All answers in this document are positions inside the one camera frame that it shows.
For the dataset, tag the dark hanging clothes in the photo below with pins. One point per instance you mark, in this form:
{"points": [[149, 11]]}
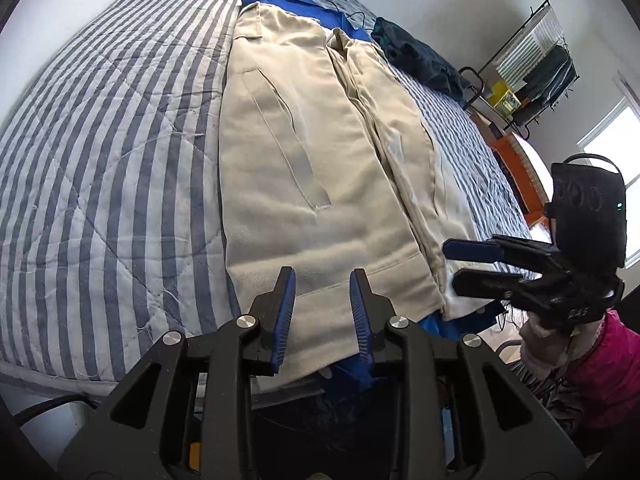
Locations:
{"points": [[547, 80]]}

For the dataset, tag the blue white striped quilt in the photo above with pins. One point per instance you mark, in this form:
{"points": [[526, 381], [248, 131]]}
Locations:
{"points": [[100, 185]]}

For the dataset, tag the person's patterned garment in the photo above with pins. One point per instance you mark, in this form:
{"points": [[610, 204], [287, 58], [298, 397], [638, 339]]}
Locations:
{"points": [[550, 405]]}

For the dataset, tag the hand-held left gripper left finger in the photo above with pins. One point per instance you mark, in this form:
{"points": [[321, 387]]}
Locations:
{"points": [[285, 310]]}

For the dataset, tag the yellow box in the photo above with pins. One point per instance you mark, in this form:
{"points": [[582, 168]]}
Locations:
{"points": [[502, 95]]}

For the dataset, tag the green striped cloth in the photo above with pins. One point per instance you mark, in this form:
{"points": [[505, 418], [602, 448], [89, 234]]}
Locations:
{"points": [[525, 45]]}

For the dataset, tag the black metal clothes rack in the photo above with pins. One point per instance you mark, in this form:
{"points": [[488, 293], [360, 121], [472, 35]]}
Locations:
{"points": [[470, 68]]}

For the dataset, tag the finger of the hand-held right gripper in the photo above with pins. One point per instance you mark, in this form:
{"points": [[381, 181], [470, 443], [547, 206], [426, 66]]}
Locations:
{"points": [[465, 250], [480, 284]]}

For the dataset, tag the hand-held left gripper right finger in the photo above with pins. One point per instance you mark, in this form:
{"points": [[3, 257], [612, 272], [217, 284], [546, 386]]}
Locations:
{"points": [[357, 320]]}

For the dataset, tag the person's right hand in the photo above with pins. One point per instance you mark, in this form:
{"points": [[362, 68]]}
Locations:
{"points": [[542, 347]]}

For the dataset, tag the beige and blue jacket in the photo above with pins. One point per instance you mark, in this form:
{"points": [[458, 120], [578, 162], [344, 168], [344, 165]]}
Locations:
{"points": [[300, 185]]}

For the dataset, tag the window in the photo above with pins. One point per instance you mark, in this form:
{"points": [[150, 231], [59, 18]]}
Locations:
{"points": [[615, 130]]}

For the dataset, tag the dark teal garment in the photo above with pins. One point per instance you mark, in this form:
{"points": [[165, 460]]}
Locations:
{"points": [[415, 55]]}

